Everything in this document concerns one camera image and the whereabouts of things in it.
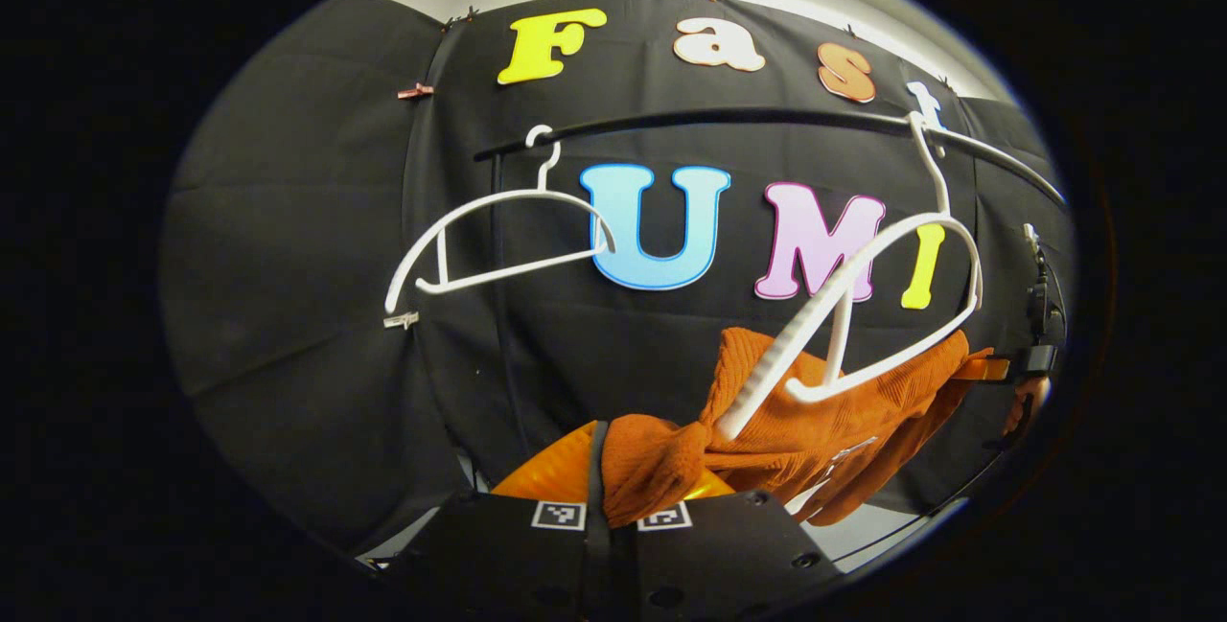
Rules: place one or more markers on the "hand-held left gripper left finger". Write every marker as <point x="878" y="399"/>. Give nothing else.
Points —
<point x="598" y="478"/>

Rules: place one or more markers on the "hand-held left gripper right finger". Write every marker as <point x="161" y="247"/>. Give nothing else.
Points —
<point x="729" y="555"/>

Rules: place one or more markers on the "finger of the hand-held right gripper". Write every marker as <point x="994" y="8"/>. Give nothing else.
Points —
<point x="987" y="370"/>

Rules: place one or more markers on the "white plastic clothes hanger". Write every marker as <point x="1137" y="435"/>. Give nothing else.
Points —
<point x="767" y="376"/>
<point x="518" y="269"/>

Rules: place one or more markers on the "white clip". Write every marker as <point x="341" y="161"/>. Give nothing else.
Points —
<point x="401" y="320"/>

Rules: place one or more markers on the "black backdrop cloth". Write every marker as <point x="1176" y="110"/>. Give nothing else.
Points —
<point x="288" y="267"/>

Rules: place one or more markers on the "pink clip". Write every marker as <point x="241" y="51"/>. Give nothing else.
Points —
<point x="415" y="91"/>

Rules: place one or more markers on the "black clothes rail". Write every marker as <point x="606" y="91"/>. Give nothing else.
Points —
<point x="719" y="114"/>

